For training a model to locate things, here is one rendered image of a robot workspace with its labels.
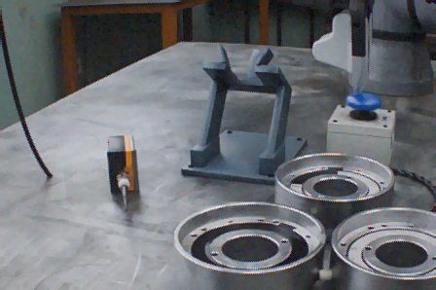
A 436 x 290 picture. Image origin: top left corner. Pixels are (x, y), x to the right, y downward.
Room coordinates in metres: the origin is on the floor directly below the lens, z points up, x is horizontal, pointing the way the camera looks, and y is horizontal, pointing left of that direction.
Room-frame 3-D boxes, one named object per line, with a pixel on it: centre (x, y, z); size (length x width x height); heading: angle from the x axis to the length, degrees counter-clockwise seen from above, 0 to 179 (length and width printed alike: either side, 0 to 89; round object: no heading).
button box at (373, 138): (0.63, -0.16, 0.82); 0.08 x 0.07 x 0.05; 160
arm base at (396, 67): (0.94, -0.28, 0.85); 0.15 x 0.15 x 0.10
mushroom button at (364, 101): (0.62, -0.15, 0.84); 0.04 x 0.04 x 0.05
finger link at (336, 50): (0.62, -0.12, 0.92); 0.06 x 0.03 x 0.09; 70
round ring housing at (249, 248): (0.37, -0.02, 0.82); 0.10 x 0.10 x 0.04
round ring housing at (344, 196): (0.47, -0.10, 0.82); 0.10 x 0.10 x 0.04
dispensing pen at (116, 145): (0.54, 0.10, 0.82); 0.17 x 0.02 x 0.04; 10
